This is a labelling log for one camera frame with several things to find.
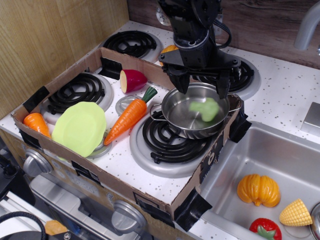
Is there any red toy radish half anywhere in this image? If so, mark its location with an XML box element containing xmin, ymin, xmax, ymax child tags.
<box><xmin>119</xmin><ymin>69</ymin><xmax>148</xmax><ymax>94</ymax></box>

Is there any silver oven door handle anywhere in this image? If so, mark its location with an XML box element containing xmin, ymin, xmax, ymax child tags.
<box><xmin>30</xmin><ymin>175</ymin><xmax>141</xmax><ymax>240</ymax></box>

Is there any stainless steel pot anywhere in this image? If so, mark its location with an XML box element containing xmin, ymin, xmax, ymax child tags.
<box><xmin>149</xmin><ymin>82</ymin><xmax>242</xmax><ymax>139</ymax></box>

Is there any silver sink basin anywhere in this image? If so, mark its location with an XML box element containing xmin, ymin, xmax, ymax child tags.
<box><xmin>200</xmin><ymin>122</ymin><xmax>320</xmax><ymax>240</ymax></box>

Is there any green toy broccoli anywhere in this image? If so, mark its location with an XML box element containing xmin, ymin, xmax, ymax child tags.
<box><xmin>189</xmin><ymin>97</ymin><xmax>220</xmax><ymax>122</ymax></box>

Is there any left silver oven knob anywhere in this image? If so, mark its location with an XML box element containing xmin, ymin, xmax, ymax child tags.
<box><xmin>23</xmin><ymin>149</ymin><xmax>53</xmax><ymax>178</ymax></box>

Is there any black cable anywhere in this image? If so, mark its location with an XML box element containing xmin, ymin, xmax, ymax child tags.
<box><xmin>0</xmin><ymin>211</ymin><xmax>47</xmax><ymax>240</ymax></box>

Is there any black burner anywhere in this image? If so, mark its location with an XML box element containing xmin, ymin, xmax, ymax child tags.
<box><xmin>129</xmin><ymin>109</ymin><xmax>213</xmax><ymax>179</ymax></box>
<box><xmin>40</xmin><ymin>72</ymin><xmax>114</xmax><ymax>125</ymax></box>
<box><xmin>190</xmin><ymin>51</ymin><xmax>261</xmax><ymax>100</ymax></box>
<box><xmin>99</xmin><ymin>30</ymin><xmax>163</xmax><ymax>63</ymax></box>

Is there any large orange toy carrot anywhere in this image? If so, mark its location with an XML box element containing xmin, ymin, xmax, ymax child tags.
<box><xmin>103</xmin><ymin>86</ymin><xmax>158</xmax><ymax>146</ymax></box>

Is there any light green plastic plate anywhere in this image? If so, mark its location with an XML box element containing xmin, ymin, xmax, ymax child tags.
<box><xmin>51</xmin><ymin>101</ymin><xmax>107</xmax><ymax>157</ymax></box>

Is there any silver stove centre knob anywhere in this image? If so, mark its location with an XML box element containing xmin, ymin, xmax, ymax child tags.
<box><xmin>115</xmin><ymin>95</ymin><xmax>142</xmax><ymax>116</ymax></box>

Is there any silver faucet handle base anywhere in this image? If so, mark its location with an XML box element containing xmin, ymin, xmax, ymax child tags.
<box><xmin>301</xmin><ymin>102</ymin><xmax>320</xmax><ymax>137</ymax></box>

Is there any front right black burner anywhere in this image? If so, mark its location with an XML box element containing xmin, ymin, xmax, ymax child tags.
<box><xmin>129</xmin><ymin>109</ymin><xmax>213</xmax><ymax>179</ymax></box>

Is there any hanging metal strainer ladle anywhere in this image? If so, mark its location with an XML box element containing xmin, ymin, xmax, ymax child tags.
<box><xmin>155</xmin><ymin>6</ymin><xmax>171</xmax><ymax>27</ymax></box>

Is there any right silver oven knob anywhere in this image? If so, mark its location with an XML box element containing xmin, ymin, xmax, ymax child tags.
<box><xmin>111</xmin><ymin>200</ymin><xmax>147</xmax><ymax>234</ymax></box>

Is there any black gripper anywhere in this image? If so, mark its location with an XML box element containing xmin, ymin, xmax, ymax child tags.
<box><xmin>158</xmin><ymin>37</ymin><xmax>241</xmax><ymax>99</ymax></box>

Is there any silver disc under plate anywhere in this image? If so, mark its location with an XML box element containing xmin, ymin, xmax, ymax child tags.
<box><xmin>86</xmin><ymin>132</ymin><xmax>112</xmax><ymax>159</ymax></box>

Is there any front left black burner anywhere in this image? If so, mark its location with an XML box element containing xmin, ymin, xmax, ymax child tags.
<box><xmin>40</xmin><ymin>72</ymin><xmax>114</xmax><ymax>125</ymax></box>

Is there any back right black burner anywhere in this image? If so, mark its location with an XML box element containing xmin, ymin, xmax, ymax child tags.
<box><xmin>190</xmin><ymin>51</ymin><xmax>261</xmax><ymax>100</ymax></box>

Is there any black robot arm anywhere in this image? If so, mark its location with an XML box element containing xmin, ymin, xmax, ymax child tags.
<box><xmin>158</xmin><ymin>0</ymin><xmax>241</xmax><ymax>99</ymax></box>

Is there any orange toy piece on floor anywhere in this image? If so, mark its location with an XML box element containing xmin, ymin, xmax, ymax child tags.
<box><xmin>44</xmin><ymin>220</ymin><xmax>68</xmax><ymax>236</ymax></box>

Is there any silver oven knob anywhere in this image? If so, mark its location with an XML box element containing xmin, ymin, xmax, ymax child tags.
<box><xmin>111</xmin><ymin>200</ymin><xmax>147</xmax><ymax>234</ymax></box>
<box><xmin>23</xmin><ymin>149</ymin><xmax>53</xmax><ymax>178</ymax></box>

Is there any orange toy pumpkin on stove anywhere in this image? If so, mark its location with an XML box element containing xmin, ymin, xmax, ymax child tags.
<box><xmin>160</xmin><ymin>44</ymin><xmax>179</xmax><ymax>64</ymax></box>

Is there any red toy strawberry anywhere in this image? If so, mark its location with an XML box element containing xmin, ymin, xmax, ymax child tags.
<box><xmin>249</xmin><ymin>218</ymin><xmax>283</xmax><ymax>240</ymax></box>

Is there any yellow toy corn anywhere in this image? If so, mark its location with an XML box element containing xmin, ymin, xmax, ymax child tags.
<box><xmin>279</xmin><ymin>198</ymin><xmax>313</xmax><ymax>227</ymax></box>

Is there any brown cardboard fence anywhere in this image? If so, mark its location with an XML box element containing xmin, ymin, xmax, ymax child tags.
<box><xmin>12</xmin><ymin>47</ymin><xmax>247</xmax><ymax>231</ymax></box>

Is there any silver faucet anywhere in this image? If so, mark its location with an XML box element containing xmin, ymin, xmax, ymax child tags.
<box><xmin>294</xmin><ymin>1</ymin><xmax>320</xmax><ymax>51</ymax></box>

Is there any back left black burner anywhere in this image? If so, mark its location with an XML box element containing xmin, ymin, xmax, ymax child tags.
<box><xmin>99</xmin><ymin>30</ymin><xmax>163</xmax><ymax>63</ymax></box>

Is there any orange toy pumpkin in sink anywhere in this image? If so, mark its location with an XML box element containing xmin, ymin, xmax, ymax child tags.
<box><xmin>236</xmin><ymin>174</ymin><xmax>281</xmax><ymax>208</ymax></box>

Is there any small orange toy carrot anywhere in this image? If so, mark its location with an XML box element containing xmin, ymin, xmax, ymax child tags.
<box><xmin>23</xmin><ymin>112</ymin><xmax>51</xmax><ymax>138</ymax></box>

